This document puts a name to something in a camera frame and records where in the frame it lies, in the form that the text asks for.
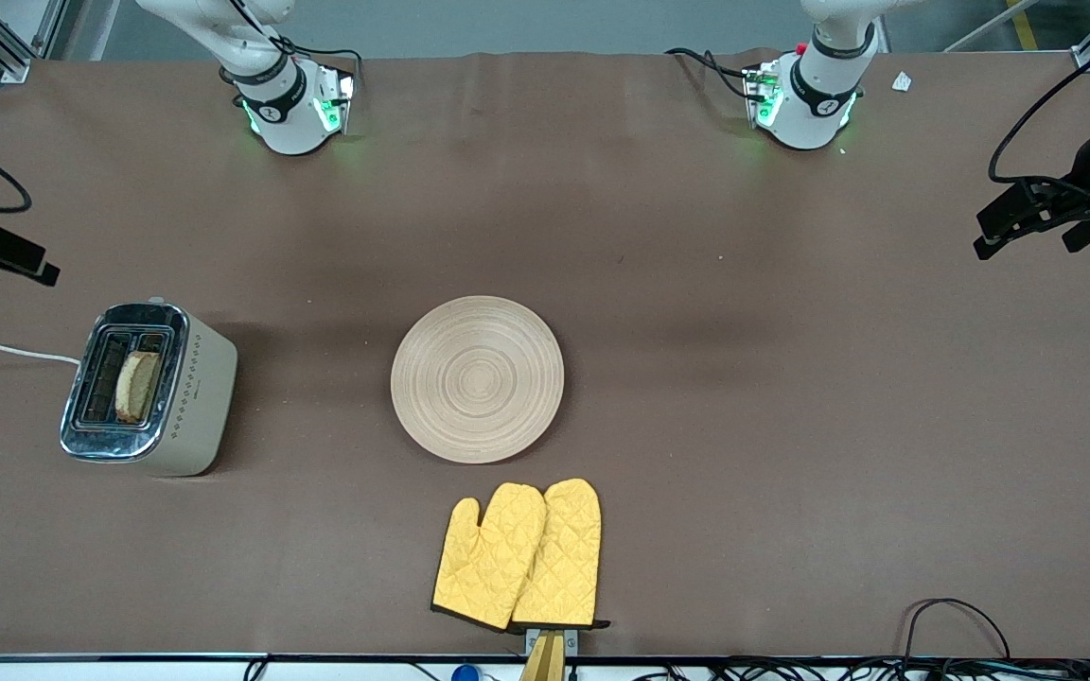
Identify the brown bread slice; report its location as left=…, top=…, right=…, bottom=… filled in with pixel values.
left=114, top=350, right=164, bottom=425

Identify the round wooden plate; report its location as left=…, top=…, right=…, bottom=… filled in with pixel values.
left=391, top=296, right=565, bottom=464

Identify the beige chrome toaster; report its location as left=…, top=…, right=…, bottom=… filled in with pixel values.
left=60, top=301, right=238, bottom=477

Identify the brown table cover mat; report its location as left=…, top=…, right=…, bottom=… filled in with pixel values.
left=0, top=49, right=1090, bottom=661

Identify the yellow oven mitt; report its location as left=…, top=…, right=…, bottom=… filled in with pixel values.
left=431, top=482, right=548, bottom=632
left=510, top=478, right=610, bottom=631

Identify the white toaster power cord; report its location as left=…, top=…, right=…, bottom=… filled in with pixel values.
left=0, top=340, right=82, bottom=366

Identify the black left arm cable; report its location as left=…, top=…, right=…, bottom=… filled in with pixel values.
left=987, top=36, right=1090, bottom=211

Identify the black left base cable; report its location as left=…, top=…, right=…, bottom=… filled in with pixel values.
left=665, top=47, right=756, bottom=103

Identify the black base cable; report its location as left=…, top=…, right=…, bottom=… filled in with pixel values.
left=275, top=33, right=364, bottom=96
left=665, top=47, right=756, bottom=103

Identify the black right base cable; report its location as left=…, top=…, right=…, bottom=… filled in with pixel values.
left=275, top=33, right=364, bottom=96

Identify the black looped cable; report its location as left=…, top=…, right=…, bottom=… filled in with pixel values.
left=903, top=598, right=1012, bottom=661

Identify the black cable bundle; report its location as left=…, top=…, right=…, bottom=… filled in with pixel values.
left=635, top=656, right=1090, bottom=681

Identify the yellow camera mount bracket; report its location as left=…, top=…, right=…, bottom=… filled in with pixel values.
left=519, top=626, right=580, bottom=681

